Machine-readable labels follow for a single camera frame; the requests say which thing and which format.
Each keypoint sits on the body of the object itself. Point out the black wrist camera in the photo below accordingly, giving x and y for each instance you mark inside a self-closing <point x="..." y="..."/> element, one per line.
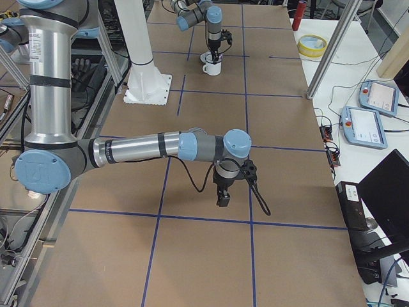
<point x="226" y="36"/>
<point x="249" y="171"/>

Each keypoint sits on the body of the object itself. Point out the aluminium frame post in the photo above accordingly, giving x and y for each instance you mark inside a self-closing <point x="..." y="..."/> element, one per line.
<point x="343" y="24"/>

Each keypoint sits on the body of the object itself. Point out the orange electronics board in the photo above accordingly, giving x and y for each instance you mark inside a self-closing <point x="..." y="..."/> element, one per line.
<point x="326" y="132"/>
<point x="333" y="157"/>

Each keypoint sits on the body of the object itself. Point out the black computer monitor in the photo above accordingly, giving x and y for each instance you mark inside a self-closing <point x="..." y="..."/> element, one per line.
<point x="384" y="191"/>

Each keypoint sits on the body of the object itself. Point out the orange electronics board far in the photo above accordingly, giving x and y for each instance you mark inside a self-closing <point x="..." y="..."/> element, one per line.
<point x="326" y="132"/>

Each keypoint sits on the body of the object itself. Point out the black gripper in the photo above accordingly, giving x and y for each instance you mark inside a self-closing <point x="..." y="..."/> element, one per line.
<point x="223" y="183"/>
<point x="214" y="46"/>

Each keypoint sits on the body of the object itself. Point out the far teach pendant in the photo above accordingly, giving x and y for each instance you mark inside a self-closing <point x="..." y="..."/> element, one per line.
<point x="379" y="97"/>

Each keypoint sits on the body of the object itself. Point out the orange electronics board near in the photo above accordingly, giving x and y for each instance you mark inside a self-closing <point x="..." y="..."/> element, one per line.
<point x="333" y="157"/>

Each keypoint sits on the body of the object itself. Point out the near teach pendant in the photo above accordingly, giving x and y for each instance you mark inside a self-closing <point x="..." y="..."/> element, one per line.
<point x="363" y="127"/>

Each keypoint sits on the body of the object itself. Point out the white enamel mug blue rim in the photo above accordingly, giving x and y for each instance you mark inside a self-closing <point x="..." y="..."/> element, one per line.
<point x="212" y="69"/>

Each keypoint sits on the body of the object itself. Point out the clear glass funnel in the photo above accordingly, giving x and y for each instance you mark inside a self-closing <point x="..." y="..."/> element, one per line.
<point x="212" y="58"/>

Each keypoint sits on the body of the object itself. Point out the teach pendant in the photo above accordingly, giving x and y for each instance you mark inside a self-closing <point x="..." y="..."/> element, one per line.
<point x="379" y="97"/>
<point x="363" y="127"/>

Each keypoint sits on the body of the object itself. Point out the black desktop computer box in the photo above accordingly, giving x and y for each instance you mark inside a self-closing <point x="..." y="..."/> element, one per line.
<point x="351" y="206"/>

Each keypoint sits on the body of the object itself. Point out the yellow tape roll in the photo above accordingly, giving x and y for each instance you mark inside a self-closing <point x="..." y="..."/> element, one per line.
<point x="312" y="46"/>

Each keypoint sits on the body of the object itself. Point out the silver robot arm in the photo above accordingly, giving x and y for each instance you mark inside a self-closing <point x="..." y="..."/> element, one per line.
<point x="191" y="13"/>
<point x="52" y="156"/>

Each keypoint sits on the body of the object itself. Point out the wooden plank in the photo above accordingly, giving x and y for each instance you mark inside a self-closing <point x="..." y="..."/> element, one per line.
<point x="396" y="58"/>

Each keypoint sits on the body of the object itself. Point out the red cylinder bottle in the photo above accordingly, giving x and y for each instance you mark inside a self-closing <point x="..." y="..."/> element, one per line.
<point x="299" y="13"/>

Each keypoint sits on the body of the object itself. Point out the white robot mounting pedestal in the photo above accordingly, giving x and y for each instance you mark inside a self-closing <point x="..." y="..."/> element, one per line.
<point x="146" y="85"/>

